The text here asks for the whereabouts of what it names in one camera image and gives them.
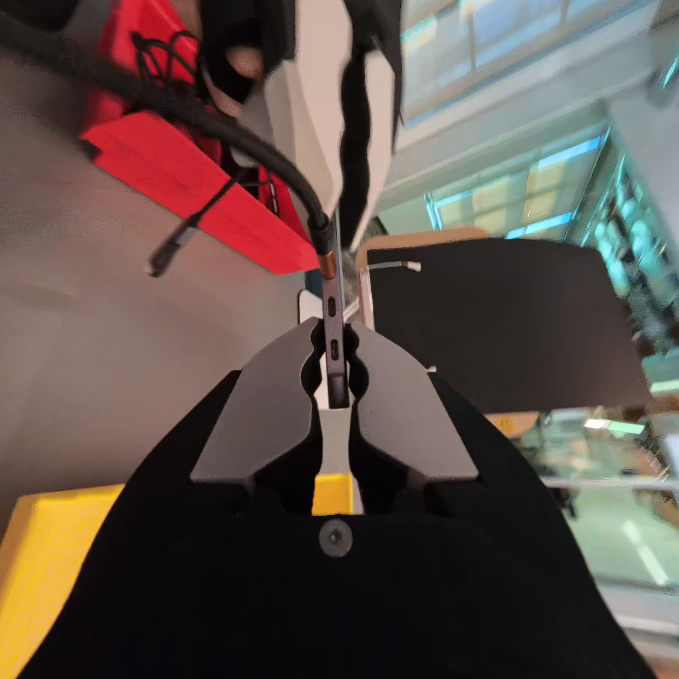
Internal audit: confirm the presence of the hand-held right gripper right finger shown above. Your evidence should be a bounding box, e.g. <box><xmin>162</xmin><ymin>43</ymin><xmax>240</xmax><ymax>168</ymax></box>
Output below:
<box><xmin>347</xmin><ymin>321</ymin><xmax>479</xmax><ymax>486</ymax></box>

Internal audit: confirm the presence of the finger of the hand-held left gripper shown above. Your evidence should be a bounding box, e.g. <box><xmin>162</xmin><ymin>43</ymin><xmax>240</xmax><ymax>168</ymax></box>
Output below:
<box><xmin>262</xmin><ymin>0</ymin><xmax>354</xmax><ymax>218</ymax></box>
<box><xmin>347</xmin><ymin>49</ymin><xmax>399</xmax><ymax>251</ymax></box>

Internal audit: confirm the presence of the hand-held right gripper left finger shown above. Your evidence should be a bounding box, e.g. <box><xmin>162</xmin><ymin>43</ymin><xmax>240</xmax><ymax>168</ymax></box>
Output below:
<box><xmin>190</xmin><ymin>318</ymin><xmax>324</xmax><ymax>486</ymax></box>

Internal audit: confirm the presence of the bundle of black cables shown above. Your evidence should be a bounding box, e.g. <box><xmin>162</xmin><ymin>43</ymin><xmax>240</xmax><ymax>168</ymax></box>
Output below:
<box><xmin>130</xmin><ymin>29</ymin><xmax>279</xmax><ymax>215</ymax></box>

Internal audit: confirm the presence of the grey USB hub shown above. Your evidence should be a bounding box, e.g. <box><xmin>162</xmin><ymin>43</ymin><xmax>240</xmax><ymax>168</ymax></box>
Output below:
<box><xmin>320</xmin><ymin>209</ymin><xmax>352</xmax><ymax>410</ymax></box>

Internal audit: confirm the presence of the orange plug cable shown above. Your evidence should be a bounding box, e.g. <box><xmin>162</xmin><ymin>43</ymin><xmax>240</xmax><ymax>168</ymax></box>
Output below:
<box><xmin>0</xmin><ymin>8</ymin><xmax>339</xmax><ymax>281</ymax></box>

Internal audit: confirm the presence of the red plastic bin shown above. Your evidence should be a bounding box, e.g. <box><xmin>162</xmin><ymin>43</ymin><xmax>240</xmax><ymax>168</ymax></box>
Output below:
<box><xmin>80</xmin><ymin>0</ymin><xmax>321</xmax><ymax>277</ymax></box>

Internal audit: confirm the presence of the black hub cable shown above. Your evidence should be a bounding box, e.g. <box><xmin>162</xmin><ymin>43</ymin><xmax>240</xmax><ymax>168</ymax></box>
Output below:
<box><xmin>144</xmin><ymin>169</ymin><xmax>251</xmax><ymax>280</ymax></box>

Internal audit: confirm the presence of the person's left hand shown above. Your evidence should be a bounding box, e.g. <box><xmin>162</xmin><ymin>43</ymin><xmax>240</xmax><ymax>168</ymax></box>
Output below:
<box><xmin>212</xmin><ymin>45</ymin><xmax>266</xmax><ymax>120</ymax></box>

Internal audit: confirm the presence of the white stand base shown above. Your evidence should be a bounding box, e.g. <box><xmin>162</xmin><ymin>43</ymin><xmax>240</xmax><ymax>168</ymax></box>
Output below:
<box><xmin>297</xmin><ymin>288</ymin><xmax>361</xmax><ymax>476</ymax></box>

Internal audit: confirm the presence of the black backdrop board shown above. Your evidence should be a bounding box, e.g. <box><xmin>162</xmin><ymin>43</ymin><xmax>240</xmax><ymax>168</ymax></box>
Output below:
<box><xmin>366</xmin><ymin>238</ymin><xmax>653</xmax><ymax>414</ymax></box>

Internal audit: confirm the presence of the yellow plastic bin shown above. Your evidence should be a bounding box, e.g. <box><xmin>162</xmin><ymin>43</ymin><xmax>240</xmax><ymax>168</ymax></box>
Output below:
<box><xmin>0</xmin><ymin>474</ymin><xmax>355</xmax><ymax>679</ymax></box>

